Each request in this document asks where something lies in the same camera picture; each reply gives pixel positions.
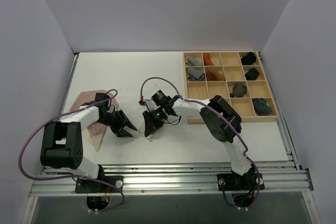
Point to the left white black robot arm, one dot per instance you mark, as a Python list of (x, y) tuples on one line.
[(62, 146)]

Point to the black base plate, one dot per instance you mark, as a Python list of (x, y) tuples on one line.
[(235, 182), (111, 184)]

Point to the orange rolled cloth upper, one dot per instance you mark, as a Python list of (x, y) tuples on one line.
[(207, 59)]

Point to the orange rolled cloth lower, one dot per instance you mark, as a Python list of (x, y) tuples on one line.
[(214, 75)]

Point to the aluminium frame rail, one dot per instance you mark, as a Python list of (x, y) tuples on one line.
[(201, 178)]

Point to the pink underwear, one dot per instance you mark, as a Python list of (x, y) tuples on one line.
[(97, 132)]

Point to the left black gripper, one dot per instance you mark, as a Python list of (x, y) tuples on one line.
[(118, 121)]

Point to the wooden compartment tray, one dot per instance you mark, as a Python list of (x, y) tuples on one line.
[(229, 64)]

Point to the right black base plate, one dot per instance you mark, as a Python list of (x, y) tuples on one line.
[(235, 182)]

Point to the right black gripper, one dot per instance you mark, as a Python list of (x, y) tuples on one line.
[(153, 115)]

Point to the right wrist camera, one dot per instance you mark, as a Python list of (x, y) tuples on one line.
[(160, 99)]

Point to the grey striped rolled cloth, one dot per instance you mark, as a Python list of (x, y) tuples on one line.
[(195, 75)]

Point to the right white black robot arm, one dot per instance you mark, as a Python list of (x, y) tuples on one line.
[(222, 121)]

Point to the orange rolled cloth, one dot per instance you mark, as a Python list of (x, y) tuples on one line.
[(214, 75), (207, 59)]

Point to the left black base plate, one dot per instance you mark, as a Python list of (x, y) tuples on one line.
[(111, 184)]

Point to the blue striped rolled cloth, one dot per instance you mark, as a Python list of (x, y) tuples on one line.
[(261, 107)]

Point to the dark grey rolled cloth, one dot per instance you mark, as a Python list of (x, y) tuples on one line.
[(238, 91)]

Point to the black rolled cloth lower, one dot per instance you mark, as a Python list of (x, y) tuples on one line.
[(252, 74)]

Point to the black rolled cloth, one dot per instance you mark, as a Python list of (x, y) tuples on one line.
[(252, 74), (248, 59)]

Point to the black rolled cloth upper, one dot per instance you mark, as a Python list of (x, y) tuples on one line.
[(248, 59)]

